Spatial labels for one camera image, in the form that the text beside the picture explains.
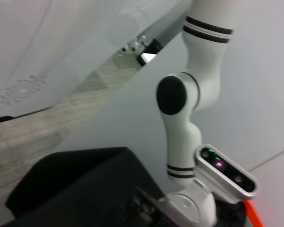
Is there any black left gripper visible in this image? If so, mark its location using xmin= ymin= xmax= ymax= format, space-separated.
xmin=130 ymin=186 xmax=178 ymax=227

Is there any black tablecloth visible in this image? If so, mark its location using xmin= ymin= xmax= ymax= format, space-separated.
xmin=1 ymin=146 xmax=171 ymax=227

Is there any orange box rim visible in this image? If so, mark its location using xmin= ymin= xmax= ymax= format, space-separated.
xmin=244 ymin=200 xmax=265 ymax=227

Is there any black bin with white lid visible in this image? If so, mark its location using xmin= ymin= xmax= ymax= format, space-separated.
xmin=136 ymin=38 xmax=163 ymax=67

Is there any white wheeled stand base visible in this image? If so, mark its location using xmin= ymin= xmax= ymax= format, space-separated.
xmin=122 ymin=35 xmax=148 ymax=55

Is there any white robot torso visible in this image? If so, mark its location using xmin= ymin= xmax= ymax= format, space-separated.
xmin=0 ymin=0 xmax=193 ymax=119

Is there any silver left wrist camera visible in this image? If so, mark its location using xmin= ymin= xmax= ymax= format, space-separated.
xmin=194 ymin=143 xmax=261 ymax=204

